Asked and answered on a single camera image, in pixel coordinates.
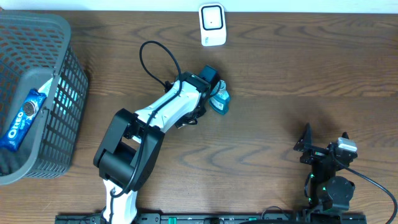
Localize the teal mouthwash bottle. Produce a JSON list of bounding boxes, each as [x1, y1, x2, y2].
[[209, 80, 231, 114]]

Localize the blue Oreo cookie pack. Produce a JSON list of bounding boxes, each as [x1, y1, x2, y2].
[[1, 89, 47, 152]]

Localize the white wet wipes pack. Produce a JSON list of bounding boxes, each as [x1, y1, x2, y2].
[[35, 78, 79, 117]]

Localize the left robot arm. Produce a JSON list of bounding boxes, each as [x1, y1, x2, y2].
[[93, 69, 220, 223]]

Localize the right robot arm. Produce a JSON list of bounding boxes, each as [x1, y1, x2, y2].
[[294, 123, 358, 223]]

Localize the white barcode scanner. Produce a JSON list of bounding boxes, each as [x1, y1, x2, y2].
[[198, 3, 227, 47]]

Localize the grey plastic mesh basket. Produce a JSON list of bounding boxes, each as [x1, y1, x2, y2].
[[1, 11, 89, 185]]

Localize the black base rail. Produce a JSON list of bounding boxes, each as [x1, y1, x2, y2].
[[55, 212, 368, 224]]

